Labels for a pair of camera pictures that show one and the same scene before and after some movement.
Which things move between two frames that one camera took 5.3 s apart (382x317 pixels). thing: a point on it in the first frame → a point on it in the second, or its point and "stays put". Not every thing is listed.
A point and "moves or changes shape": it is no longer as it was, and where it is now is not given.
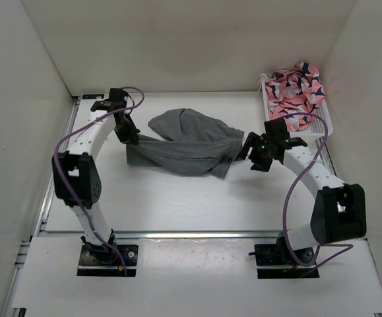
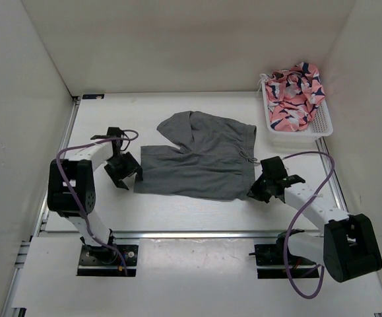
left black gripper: (130, 137) → (117, 177)
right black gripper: (254, 140) → (254, 191)
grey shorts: (188, 143) moves or changes shape
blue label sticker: (92, 96) stays put
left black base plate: (104, 261) stays put
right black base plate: (276, 254) stays put
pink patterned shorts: (297, 90) stays put
